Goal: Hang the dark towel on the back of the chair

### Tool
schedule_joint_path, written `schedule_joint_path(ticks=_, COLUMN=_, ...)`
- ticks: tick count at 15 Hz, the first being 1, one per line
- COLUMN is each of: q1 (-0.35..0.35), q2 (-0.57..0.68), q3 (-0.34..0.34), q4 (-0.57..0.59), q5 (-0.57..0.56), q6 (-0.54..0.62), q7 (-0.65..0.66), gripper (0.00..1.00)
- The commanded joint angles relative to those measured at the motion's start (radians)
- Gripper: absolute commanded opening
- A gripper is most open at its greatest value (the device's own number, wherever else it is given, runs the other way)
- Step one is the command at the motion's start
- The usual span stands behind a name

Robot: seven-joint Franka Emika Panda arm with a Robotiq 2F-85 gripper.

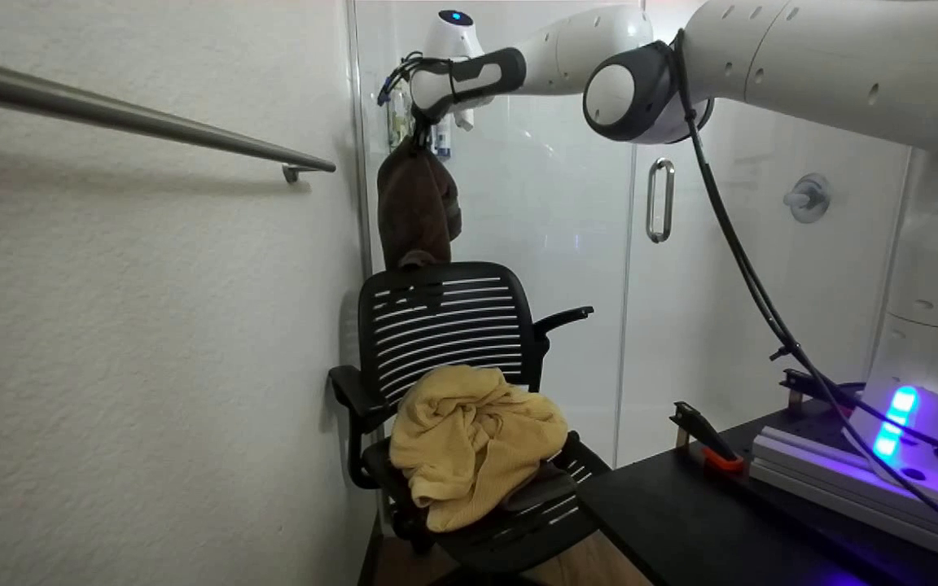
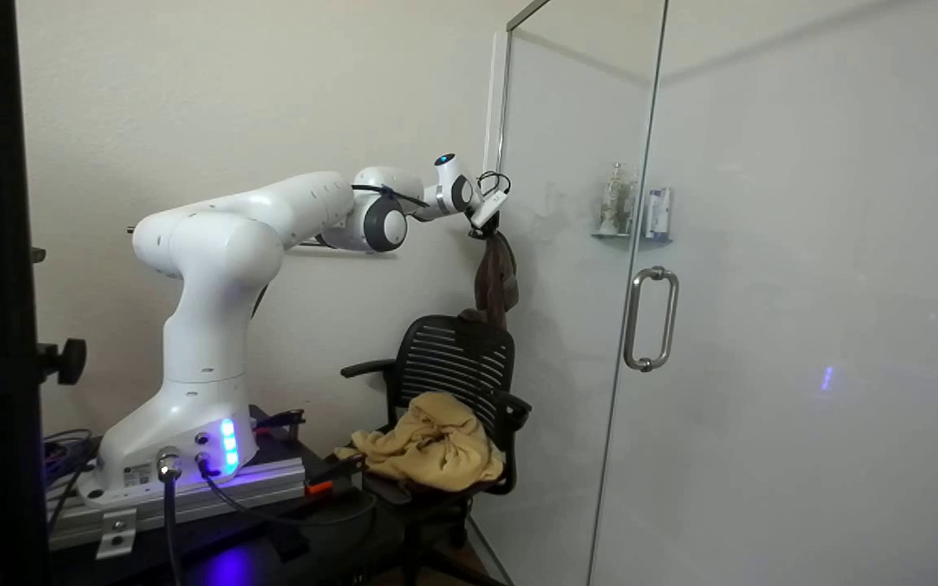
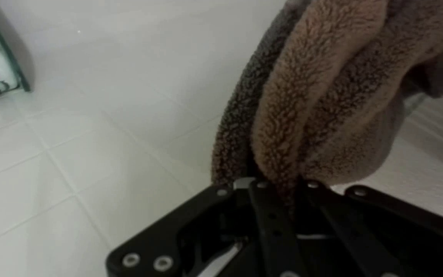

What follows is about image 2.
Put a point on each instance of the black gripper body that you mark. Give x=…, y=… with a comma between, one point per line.
x=490, y=200

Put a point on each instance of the dark brown towel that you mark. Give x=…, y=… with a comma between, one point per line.
x=497, y=283

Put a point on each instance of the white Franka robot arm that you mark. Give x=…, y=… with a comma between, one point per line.
x=202, y=327

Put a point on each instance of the black mesh office chair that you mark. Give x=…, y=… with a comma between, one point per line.
x=440, y=359

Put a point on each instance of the yellow towel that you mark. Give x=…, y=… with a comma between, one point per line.
x=438, y=440

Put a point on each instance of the fixed glass shower panel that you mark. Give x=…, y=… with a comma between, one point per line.
x=569, y=271

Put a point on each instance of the shower shelf with bottles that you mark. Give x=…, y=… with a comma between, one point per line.
x=621, y=214

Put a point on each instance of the orange and black clamp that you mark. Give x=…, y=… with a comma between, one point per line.
x=325, y=488

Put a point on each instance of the frosted glass shower door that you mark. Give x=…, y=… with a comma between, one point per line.
x=815, y=327

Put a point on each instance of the black table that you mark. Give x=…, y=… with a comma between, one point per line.
x=309, y=541

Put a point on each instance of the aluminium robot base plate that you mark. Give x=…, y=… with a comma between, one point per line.
x=263, y=482

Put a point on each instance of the black camera stand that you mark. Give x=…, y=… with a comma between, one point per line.
x=9, y=327

